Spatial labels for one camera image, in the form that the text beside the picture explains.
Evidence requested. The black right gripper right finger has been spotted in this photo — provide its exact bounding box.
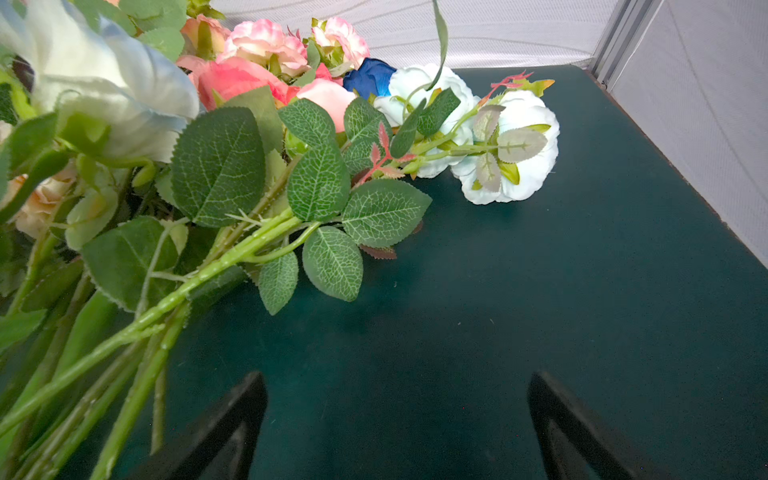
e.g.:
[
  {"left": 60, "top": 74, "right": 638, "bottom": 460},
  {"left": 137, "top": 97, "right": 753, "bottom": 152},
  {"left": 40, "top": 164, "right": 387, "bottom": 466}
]
[{"left": 527, "top": 371, "right": 672, "bottom": 480}]

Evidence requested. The blue rose stem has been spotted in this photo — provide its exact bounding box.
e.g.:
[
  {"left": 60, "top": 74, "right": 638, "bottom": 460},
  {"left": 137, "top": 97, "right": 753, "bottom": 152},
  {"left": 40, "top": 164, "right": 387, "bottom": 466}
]
[{"left": 343, "top": 58, "right": 396, "bottom": 100}]

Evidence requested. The white rose stem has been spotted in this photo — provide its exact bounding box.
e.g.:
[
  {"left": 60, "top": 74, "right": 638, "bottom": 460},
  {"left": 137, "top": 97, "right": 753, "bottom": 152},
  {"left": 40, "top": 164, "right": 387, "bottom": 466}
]
[{"left": 0, "top": 0, "right": 433, "bottom": 480}]

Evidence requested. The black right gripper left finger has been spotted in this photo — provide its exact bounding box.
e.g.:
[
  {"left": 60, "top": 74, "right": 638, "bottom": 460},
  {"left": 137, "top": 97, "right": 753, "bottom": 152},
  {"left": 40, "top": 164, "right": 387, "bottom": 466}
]
[{"left": 129, "top": 371, "right": 268, "bottom": 479}]

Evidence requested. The white peony flower stem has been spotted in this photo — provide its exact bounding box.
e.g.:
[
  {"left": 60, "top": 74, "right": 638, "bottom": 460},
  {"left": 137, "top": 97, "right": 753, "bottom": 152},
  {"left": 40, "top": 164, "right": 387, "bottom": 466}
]
[{"left": 373, "top": 64, "right": 560, "bottom": 205}]

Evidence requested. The large pink rose stem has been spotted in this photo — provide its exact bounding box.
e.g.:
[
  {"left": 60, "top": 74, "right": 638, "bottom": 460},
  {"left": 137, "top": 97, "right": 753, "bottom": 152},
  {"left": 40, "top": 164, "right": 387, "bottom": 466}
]
[{"left": 177, "top": 56, "right": 357, "bottom": 133}]

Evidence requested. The peach pink peony spray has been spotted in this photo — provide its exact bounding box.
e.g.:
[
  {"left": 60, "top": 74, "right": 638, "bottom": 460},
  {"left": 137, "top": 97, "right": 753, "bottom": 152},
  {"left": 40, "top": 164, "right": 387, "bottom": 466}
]
[{"left": 0, "top": 119, "right": 79, "bottom": 241}]

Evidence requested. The small pink rose spray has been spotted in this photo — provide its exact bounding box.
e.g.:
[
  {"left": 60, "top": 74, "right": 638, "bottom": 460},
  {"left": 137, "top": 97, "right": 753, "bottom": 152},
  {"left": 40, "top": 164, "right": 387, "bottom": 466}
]
[{"left": 178, "top": 15, "right": 370, "bottom": 78}]

